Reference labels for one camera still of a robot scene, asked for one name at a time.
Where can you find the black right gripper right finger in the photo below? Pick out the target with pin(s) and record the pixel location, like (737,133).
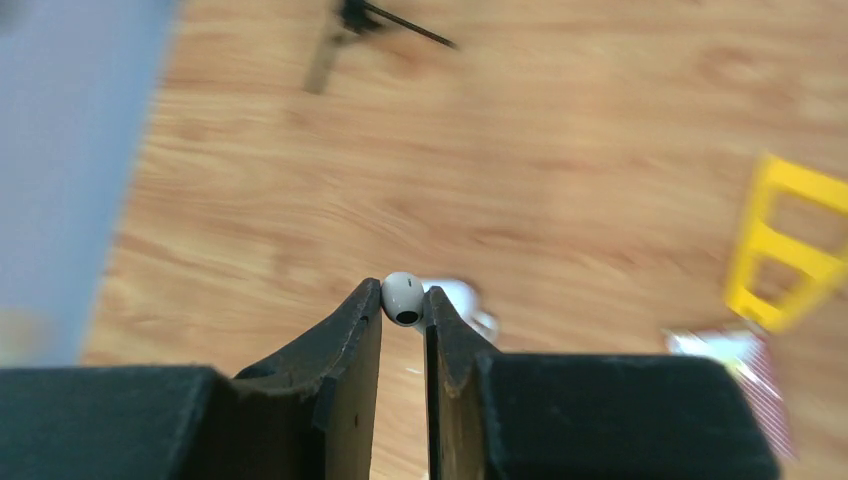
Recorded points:
(496,415)

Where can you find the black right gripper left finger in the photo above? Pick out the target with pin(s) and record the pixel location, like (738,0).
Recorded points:
(306,411)

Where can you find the white stem earbud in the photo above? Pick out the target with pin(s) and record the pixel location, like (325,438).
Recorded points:
(402,299)

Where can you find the white oval earbud case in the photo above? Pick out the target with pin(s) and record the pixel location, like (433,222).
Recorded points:
(461,294)

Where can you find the black microphone tripod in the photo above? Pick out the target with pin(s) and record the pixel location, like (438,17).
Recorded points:
(362,17)

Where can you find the yellow triangular plastic frame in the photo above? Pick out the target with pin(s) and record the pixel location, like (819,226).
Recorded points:
(820,271)

